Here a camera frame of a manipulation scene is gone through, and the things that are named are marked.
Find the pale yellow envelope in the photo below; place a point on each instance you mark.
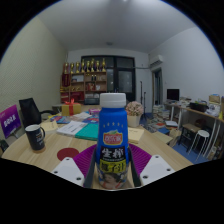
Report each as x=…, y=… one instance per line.
x=50, y=126

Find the black office chair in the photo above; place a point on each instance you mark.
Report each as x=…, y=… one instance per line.
x=30, y=111

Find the black framed glass door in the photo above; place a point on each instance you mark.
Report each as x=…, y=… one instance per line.
x=125, y=80

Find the purple sign board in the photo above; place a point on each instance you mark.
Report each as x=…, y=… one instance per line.
x=9, y=120

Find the pale yellow book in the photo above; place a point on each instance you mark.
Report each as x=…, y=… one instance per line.
x=136, y=135

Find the white wall air conditioner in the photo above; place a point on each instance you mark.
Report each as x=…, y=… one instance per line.
x=156, y=60

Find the pink box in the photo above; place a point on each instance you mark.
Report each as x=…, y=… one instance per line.
x=94, y=111

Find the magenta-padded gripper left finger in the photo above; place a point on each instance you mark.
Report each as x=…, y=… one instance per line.
x=66, y=170

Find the pink flowers in white pot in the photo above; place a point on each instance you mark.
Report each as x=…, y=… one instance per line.
x=134, y=111

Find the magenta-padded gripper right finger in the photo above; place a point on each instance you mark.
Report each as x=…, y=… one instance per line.
x=156, y=168

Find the cluttered wooden side desk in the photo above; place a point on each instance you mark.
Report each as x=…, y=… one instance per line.
x=200, y=115

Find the black mug white inside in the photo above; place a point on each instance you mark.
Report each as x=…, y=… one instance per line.
x=35, y=138

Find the blue drink bottle white cap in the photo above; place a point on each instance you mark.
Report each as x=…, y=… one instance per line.
x=112, y=133

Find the flat round red coaster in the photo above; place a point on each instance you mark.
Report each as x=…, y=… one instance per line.
x=66, y=154

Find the wooden shelf unit with trophies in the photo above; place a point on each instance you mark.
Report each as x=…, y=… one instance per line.
x=86, y=83

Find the blue colourful booklet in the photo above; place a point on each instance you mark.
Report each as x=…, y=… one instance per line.
x=60, y=119
x=91, y=119

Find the teal notebook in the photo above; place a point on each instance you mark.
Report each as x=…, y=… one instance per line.
x=88, y=132

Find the black computer monitor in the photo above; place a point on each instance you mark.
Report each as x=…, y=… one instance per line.
x=173, y=94

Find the white round stool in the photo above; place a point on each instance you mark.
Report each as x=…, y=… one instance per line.
x=202, y=134

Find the yellow gift box red ribbon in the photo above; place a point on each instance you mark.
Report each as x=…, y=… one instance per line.
x=75, y=109

